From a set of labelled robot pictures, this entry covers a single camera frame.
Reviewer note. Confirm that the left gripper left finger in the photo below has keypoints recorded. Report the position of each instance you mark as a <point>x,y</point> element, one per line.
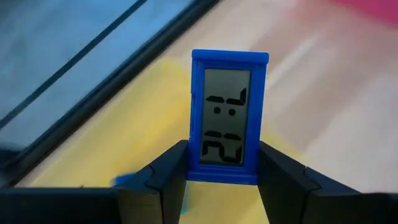
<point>161,193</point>

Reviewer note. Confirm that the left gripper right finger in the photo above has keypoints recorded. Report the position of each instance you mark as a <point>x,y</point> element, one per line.
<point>289,193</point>

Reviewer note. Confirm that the teal digital clock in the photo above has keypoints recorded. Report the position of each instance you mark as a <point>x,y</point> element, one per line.
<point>184,203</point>

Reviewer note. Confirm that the blue digital clock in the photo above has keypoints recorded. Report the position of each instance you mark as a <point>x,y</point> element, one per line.
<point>124,180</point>
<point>225,84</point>

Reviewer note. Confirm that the yellow plastic bin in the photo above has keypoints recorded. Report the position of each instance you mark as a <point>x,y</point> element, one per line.
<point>140,130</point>

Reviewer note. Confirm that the pink-red plastic bin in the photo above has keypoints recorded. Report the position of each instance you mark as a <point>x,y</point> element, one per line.
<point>373,9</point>

